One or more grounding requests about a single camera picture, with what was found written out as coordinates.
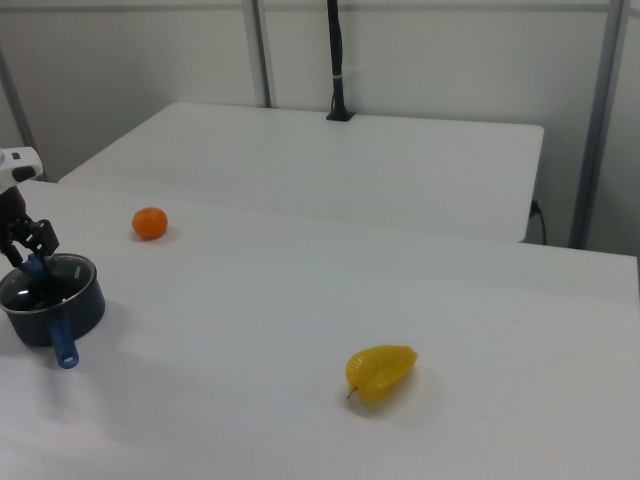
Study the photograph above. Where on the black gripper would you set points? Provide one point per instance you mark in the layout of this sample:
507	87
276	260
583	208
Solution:
11	207

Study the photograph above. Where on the glass lid with blue knob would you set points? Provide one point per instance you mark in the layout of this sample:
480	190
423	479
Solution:
67	279

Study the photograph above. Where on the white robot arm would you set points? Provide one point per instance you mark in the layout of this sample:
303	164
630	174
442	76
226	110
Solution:
26	161

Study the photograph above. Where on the dark blue saucepan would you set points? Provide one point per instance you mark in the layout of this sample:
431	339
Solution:
86	311

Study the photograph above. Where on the orange mandarin fruit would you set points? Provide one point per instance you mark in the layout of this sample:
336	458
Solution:
149	223

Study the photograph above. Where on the white side table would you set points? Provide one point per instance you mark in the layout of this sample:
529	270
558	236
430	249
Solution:
310	165

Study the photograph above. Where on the yellow starfruit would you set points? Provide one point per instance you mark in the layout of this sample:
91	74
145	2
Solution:
380	372

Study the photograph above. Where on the grey partition corner post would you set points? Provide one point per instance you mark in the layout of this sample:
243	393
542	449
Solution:
597	125

